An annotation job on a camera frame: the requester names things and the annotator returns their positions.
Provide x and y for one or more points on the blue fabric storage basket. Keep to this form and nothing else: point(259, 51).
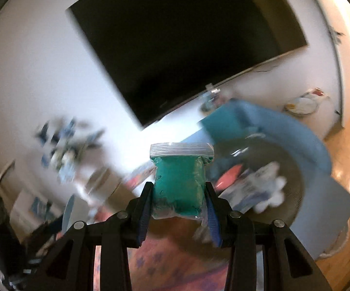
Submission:
point(316, 207)

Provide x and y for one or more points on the blue white artificial flowers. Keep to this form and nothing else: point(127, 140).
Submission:
point(65, 144)

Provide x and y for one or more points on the floral orange table cloth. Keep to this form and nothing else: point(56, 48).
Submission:
point(171, 259)

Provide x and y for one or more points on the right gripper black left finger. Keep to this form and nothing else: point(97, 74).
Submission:
point(69, 264)

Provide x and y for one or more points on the white plush toy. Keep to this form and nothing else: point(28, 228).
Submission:
point(257, 191)

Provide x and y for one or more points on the green putty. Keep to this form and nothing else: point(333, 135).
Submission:
point(180, 178)

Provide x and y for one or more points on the black wall television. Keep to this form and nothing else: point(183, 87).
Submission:
point(162, 53)

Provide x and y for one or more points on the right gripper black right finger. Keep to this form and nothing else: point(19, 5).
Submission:
point(286, 263)

